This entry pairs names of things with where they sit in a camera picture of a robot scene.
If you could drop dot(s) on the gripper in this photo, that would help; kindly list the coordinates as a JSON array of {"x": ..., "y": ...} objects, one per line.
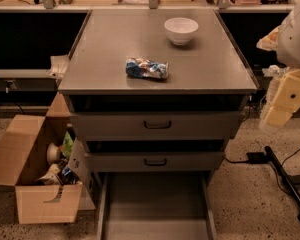
[{"x": 295, "y": 42}]

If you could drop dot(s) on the crushed blue redbull can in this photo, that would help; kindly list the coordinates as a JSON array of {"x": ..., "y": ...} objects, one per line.
[{"x": 144, "y": 68}]

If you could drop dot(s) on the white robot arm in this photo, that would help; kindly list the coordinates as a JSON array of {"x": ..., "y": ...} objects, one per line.
[{"x": 288, "y": 53}]

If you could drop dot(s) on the grey drawer cabinet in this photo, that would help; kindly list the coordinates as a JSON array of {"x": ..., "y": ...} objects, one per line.
[{"x": 156, "y": 90}]

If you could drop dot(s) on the grey top drawer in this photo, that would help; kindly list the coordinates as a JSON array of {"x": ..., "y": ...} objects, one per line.
[{"x": 151, "y": 126}]

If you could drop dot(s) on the grey middle drawer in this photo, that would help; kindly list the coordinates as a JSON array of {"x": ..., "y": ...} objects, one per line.
[{"x": 154, "y": 161}]

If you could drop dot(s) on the grey open bottom drawer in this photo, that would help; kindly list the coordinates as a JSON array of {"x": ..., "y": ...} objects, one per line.
[{"x": 155, "y": 206}]

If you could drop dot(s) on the black power adapter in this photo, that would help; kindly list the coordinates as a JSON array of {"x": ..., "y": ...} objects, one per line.
[{"x": 257, "y": 158}]

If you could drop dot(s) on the black stand leg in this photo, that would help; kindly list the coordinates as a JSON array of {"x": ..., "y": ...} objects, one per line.
[{"x": 287, "y": 180}]

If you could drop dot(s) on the white ceramic bowl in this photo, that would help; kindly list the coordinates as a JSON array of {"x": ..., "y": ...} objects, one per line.
[{"x": 180, "y": 30}]

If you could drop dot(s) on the green packet in box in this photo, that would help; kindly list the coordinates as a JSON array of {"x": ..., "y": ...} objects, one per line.
[{"x": 67, "y": 145}]

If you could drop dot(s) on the white round object in box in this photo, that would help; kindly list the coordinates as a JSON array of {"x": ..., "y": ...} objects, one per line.
[{"x": 53, "y": 154}]

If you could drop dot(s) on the open cardboard box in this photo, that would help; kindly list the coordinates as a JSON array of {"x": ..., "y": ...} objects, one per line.
[{"x": 41, "y": 196}]

